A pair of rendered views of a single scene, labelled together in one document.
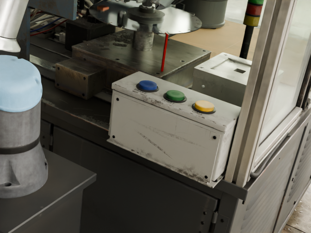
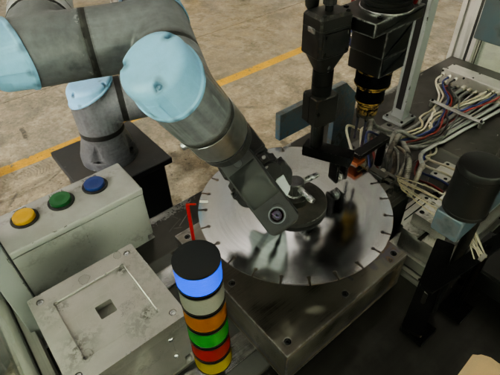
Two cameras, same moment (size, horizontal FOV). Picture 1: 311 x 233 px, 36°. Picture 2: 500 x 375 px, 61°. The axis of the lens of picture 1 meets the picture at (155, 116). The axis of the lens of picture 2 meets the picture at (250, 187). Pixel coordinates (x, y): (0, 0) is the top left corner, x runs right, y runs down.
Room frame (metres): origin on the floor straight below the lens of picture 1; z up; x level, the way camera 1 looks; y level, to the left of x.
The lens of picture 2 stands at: (1.51, -0.43, 1.46)
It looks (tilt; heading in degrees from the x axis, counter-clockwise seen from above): 42 degrees down; 114
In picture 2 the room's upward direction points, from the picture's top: 2 degrees counter-clockwise
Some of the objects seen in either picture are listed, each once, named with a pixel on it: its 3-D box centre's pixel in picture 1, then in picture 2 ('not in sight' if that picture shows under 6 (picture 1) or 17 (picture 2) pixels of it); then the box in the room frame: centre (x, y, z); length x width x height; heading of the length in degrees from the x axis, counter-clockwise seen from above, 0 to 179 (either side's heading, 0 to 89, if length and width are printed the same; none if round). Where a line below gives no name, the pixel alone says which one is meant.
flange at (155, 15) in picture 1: (146, 10); (294, 199); (1.37, 0.07, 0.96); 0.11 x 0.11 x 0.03
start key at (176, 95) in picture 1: (175, 97); (61, 202); (0.93, -0.04, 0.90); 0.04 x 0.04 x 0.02
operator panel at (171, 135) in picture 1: (173, 125); (76, 231); (0.95, -0.04, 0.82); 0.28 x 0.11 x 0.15; 62
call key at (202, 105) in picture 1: (203, 108); (24, 218); (0.90, -0.10, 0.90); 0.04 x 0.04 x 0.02
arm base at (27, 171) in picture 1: (9, 154); (105, 140); (0.78, 0.27, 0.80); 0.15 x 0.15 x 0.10
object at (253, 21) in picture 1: (251, 19); (212, 351); (1.37, -0.23, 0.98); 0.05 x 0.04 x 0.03; 152
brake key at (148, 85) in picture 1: (147, 87); (94, 185); (0.96, 0.03, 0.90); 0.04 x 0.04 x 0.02
